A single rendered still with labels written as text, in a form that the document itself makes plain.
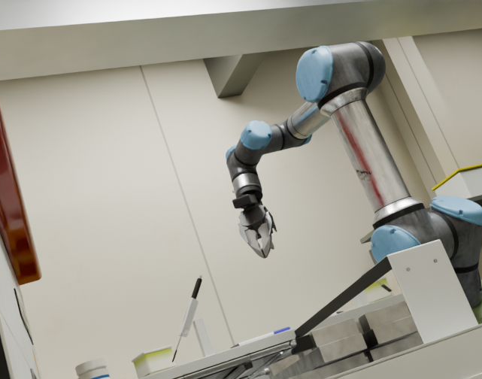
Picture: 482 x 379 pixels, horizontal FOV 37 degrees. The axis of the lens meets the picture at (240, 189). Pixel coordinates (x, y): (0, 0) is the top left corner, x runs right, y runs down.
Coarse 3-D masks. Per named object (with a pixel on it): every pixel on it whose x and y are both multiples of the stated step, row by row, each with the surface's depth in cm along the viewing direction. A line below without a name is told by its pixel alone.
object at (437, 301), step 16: (400, 256) 107; (416, 256) 108; (432, 256) 108; (400, 272) 106; (416, 272) 107; (432, 272) 107; (448, 272) 108; (416, 288) 106; (432, 288) 106; (448, 288) 107; (416, 304) 105; (432, 304) 105; (448, 304) 106; (464, 304) 106; (416, 320) 104; (432, 320) 104; (448, 320) 105; (464, 320) 105; (432, 336) 103
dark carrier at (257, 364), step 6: (276, 354) 121; (258, 360) 120; (264, 360) 124; (258, 366) 131; (222, 372) 118; (228, 372) 122; (252, 372) 139; (204, 378) 118; (210, 378) 121; (216, 378) 125; (222, 378) 129; (240, 378) 143
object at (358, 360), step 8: (344, 360) 121; (352, 360) 122; (360, 360) 122; (320, 368) 120; (328, 368) 120; (336, 368) 121; (344, 368) 121; (352, 368) 121; (296, 376) 119; (304, 376) 119; (312, 376) 119; (320, 376) 120; (328, 376) 120
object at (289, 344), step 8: (280, 344) 114; (288, 344) 115; (256, 352) 113; (264, 352) 113; (272, 352) 114; (232, 360) 112; (240, 360) 112; (248, 360) 113; (208, 368) 111; (216, 368) 111; (224, 368) 111; (184, 376) 110; (192, 376) 110; (200, 376) 110
